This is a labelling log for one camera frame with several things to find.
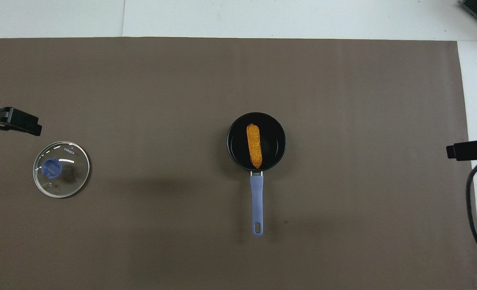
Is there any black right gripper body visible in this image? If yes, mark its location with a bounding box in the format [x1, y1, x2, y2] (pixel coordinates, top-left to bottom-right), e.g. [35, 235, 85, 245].
[458, 136, 477, 162]

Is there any glass lid with blue knob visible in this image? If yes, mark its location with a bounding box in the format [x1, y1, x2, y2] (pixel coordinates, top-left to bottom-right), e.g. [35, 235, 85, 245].
[33, 141, 91, 199]

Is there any orange corn cob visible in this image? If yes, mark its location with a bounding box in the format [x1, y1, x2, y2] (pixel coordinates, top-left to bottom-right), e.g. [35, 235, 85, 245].
[246, 124, 263, 170]

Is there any brown table mat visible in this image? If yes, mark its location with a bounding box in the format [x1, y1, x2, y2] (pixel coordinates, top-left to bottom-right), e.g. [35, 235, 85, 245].
[0, 37, 477, 290]

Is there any dark pot with blue handle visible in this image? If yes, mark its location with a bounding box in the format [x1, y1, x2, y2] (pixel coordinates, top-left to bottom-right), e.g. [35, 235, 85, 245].
[227, 112, 287, 237]

